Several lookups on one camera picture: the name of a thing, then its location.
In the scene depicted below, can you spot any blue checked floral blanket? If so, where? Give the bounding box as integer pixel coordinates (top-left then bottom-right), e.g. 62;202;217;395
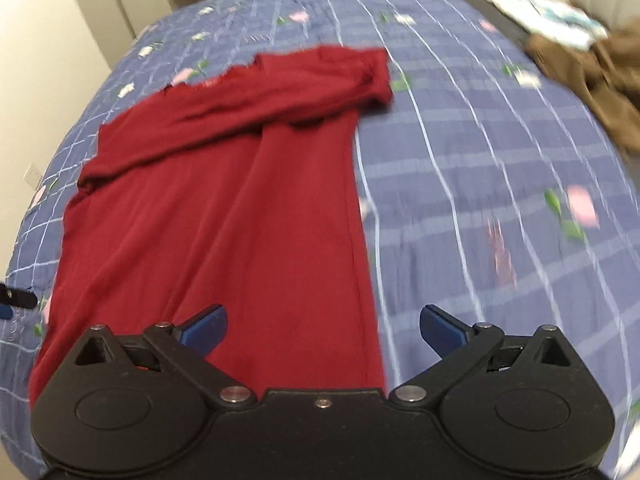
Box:
0;0;640;473

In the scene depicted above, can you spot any dark red long-sleeved sweater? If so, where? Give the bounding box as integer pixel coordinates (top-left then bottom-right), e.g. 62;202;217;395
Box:
27;45;394;413

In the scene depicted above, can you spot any light floral pillow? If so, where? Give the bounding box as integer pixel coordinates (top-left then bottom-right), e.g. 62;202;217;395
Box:
462;0;609;52

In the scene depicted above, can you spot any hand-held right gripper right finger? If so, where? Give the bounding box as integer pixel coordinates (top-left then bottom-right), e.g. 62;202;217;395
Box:
387;303;581;411

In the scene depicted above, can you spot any brown garment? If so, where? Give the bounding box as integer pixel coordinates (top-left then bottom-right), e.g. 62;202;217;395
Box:
525;22;640;157

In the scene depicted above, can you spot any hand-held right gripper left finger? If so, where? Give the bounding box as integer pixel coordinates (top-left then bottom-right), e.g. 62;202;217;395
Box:
65;303;258;413

